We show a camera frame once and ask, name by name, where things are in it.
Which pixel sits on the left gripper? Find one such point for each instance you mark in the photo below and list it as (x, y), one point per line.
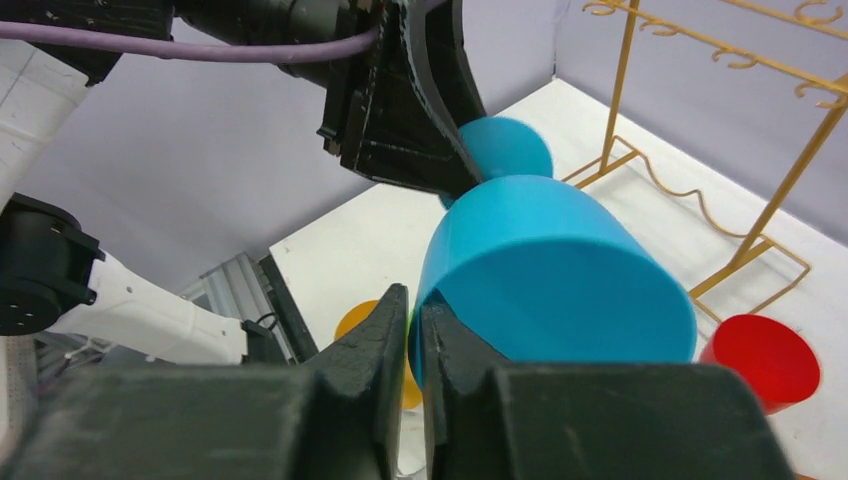
(407, 94)

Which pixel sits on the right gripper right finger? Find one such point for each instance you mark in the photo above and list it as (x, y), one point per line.
(491, 418)

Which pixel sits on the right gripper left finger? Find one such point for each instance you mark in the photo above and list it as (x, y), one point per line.
(335, 416)

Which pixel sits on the aluminium table frame rail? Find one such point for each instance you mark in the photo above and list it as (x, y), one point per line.
(256, 293)

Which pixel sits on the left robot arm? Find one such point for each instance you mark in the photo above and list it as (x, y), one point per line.
(61, 226)

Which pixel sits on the orange plastic goblet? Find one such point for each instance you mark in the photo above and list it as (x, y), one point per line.
(357, 324)

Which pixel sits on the red plastic goblet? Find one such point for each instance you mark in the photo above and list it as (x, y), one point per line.
(778, 365)

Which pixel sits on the tall gold wire glass rack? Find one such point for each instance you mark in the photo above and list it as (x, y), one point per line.
(715, 123)

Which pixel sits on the blue plastic goblet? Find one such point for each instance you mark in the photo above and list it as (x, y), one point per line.
(541, 271)

